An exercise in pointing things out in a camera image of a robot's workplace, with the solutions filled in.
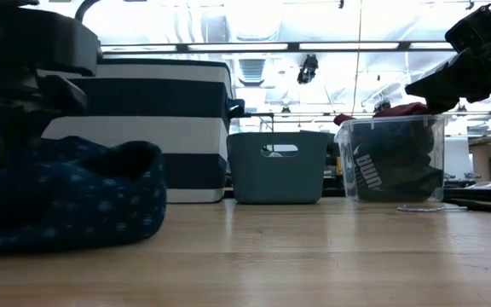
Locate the navy white striped fabric bin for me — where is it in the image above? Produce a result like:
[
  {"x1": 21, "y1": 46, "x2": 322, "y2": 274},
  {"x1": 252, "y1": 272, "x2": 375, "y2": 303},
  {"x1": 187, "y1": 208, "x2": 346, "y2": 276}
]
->
[{"x1": 40, "y1": 58, "x2": 246, "y2": 205}]

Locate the thin wire loop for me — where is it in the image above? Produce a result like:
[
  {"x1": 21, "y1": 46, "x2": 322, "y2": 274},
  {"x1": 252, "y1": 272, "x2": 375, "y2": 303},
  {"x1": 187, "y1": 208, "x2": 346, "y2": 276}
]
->
[{"x1": 396, "y1": 204, "x2": 469, "y2": 213}]

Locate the maroon cloth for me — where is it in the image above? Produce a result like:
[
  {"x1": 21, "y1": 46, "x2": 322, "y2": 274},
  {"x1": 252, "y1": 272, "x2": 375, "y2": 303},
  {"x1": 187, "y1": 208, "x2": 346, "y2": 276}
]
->
[{"x1": 333, "y1": 101, "x2": 430, "y2": 127}]

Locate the teal plastic basket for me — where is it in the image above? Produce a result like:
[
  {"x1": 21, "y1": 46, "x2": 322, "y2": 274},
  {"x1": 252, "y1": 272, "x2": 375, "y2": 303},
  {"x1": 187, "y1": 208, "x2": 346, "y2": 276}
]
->
[{"x1": 227, "y1": 130, "x2": 330, "y2": 205}]

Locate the overhead rig crossbar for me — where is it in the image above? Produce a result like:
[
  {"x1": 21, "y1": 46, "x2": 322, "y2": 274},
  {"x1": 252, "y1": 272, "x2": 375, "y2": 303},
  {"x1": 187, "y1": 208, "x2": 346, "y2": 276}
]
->
[{"x1": 100, "y1": 41, "x2": 458, "y2": 54}]

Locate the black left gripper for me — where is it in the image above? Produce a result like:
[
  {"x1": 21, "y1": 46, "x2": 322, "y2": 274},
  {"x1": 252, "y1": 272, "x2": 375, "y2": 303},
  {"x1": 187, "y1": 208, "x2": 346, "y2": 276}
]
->
[{"x1": 0, "y1": 6, "x2": 101, "y2": 167}]

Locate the black ceiling camera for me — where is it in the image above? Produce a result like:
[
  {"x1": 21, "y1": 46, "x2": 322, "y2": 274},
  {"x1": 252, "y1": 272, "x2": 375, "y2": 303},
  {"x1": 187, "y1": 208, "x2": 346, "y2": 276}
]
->
[{"x1": 296, "y1": 54, "x2": 320, "y2": 85}]

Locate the dark blue cloth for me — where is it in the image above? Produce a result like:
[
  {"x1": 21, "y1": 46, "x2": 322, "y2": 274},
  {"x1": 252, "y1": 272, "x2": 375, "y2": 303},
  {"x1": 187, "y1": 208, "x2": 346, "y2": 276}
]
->
[{"x1": 349, "y1": 121, "x2": 445, "y2": 202}]

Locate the clear plastic container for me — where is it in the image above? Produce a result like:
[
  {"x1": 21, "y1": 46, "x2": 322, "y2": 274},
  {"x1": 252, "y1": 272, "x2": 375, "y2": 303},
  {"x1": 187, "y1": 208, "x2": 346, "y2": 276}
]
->
[{"x1": 333, "y1": 113, "x2": 449, "y2": 204}]

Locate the black camera cable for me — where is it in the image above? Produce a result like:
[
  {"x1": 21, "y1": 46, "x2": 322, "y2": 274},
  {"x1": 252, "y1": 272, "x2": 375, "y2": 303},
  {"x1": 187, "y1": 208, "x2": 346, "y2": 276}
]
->
[{"x1": 73, "y1": 0, "x2": 104, "y2": 23}]

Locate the black aluminium frame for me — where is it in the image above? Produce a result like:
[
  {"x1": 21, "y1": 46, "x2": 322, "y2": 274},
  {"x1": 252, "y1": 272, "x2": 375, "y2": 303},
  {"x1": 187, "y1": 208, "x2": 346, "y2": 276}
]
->
[{"x1": 443, "y1": 181, "x2": 491, "y2": 214}]

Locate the navy dotted cloth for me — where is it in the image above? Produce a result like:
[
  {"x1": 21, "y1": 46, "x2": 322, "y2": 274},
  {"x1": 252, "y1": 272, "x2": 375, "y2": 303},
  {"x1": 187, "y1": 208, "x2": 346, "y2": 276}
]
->
[{"x1": 0, "y1": 136, "x2": 168, "y2": 252}]

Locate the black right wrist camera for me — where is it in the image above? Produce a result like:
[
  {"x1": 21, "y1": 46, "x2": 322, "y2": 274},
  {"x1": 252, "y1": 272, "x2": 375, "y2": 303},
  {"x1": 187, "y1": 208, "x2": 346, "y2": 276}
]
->
[{"x1": 444, "y1": 3, "x2": 491, "y2": 53}]

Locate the thin hanging cable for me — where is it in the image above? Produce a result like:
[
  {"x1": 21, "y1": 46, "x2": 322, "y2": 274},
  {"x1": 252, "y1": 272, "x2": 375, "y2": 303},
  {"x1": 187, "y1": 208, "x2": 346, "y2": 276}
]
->
[{"x1": 350, "y1": 0, "x2": 364, "y2": 116}]

